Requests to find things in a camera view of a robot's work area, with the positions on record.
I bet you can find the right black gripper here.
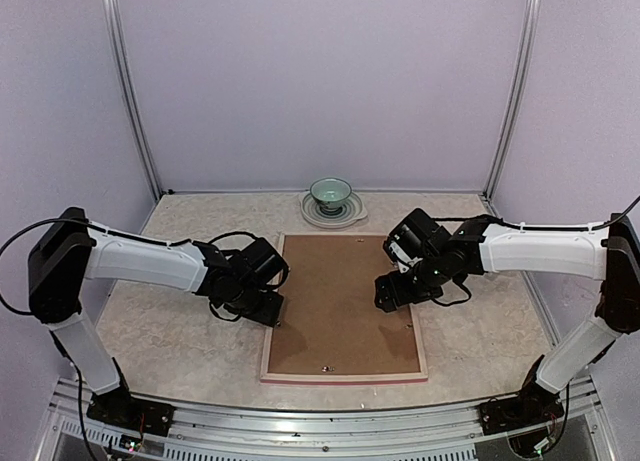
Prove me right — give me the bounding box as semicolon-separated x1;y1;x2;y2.
374;255;448;313

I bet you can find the brown backing board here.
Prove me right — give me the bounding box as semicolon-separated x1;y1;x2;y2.
266;234;422;376

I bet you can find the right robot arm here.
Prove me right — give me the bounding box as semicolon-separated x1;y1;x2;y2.
374;208;639;425

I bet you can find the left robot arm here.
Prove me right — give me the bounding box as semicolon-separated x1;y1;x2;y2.
1;207;290;426

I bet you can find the striped ceramic plate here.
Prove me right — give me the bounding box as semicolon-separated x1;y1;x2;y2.
298;191;368;230

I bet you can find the green ceramic bowl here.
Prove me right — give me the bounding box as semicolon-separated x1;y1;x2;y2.
309;177;352;216

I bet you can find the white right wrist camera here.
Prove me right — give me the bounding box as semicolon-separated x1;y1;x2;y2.
383;237;416;273

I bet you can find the pink wooden picture frame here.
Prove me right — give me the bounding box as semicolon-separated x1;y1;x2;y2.
259;232;430;385

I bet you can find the aluminium front rail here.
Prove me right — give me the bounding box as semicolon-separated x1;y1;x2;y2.
33;382;615;460

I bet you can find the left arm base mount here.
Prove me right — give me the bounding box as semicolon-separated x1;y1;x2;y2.
87;387;175;437

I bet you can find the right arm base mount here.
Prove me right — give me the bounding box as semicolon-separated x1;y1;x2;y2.
478;377;565;436

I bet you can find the right aluminium corner post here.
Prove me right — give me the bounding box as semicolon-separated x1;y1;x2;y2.
483;0;542;202

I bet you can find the aluminium corner post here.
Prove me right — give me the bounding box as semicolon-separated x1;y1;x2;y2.
102;0;163;201
483;0;542;202

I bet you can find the left aluminium corner post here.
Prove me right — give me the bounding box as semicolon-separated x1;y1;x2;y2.
102;0;163;201

